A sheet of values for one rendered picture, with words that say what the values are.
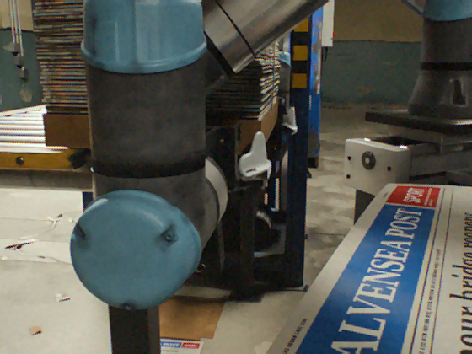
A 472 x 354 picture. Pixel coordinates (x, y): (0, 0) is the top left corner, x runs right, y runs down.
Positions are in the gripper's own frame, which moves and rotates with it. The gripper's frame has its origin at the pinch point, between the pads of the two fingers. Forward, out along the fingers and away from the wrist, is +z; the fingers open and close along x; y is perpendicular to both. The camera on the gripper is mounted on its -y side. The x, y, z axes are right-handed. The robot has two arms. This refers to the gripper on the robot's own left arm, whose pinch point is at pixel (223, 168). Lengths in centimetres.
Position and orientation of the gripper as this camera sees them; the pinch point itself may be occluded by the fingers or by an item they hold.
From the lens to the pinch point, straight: 62.0
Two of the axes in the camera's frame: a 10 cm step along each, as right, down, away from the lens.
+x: -9.9, -0.3, 1.3
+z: 1.4, -2.3, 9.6
